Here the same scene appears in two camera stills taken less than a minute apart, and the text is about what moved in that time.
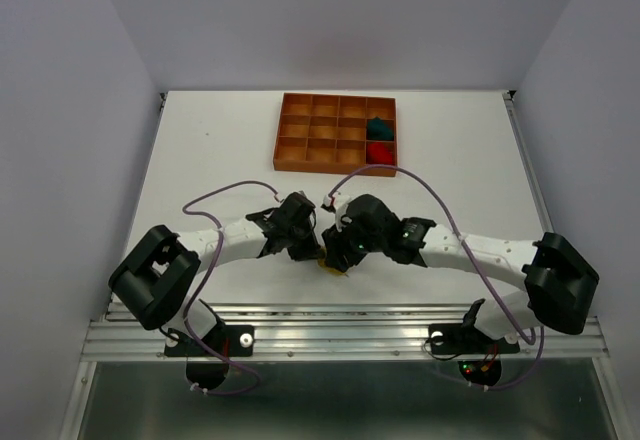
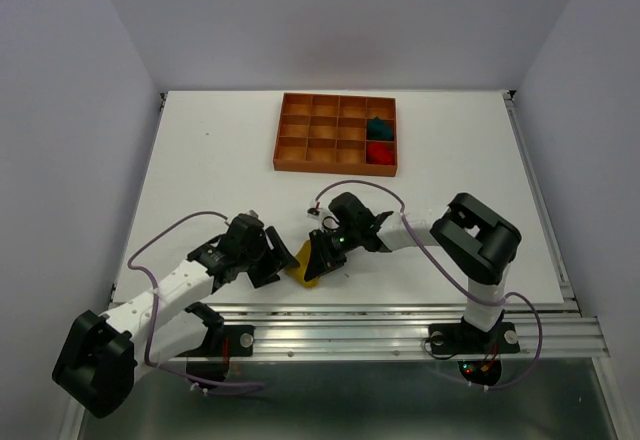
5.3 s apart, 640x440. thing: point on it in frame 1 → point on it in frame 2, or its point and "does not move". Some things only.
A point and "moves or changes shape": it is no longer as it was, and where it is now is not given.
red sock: x=379 y=153 does not move
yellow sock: x=322 y=261 moves or changes shape
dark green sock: x=379 y=129 does not move
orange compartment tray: x=336 y=134 does not move
